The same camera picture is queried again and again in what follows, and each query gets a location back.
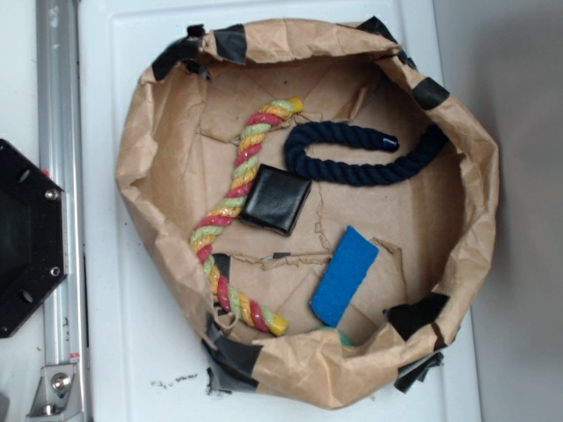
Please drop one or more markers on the aluminium extrusion rail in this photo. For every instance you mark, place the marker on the aluminium extrusion rail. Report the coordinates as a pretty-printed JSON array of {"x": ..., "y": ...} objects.
[{"x": 65, "y": 316}]

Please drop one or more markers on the black square leather pad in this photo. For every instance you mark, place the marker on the black square leather pad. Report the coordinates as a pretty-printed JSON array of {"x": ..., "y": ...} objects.
[{"x": 276, "y": 200}]

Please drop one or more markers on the metal corner bracket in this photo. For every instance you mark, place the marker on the metal corner bracket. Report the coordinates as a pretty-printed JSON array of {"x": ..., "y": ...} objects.
[{"x": 58, "y": 396}]

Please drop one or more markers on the blue rectangular sponge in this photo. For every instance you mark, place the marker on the blue rectangular sponge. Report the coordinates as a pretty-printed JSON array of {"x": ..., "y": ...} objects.
[{"x": 346, "y": 271}]

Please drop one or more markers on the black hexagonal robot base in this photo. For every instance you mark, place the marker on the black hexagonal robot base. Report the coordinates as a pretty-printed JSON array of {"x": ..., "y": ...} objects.
[{"x": 33, "y": 261}]

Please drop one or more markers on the green ball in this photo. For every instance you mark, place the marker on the green ball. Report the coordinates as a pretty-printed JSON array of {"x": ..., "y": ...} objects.
[{"x": 344, "y": 339}]

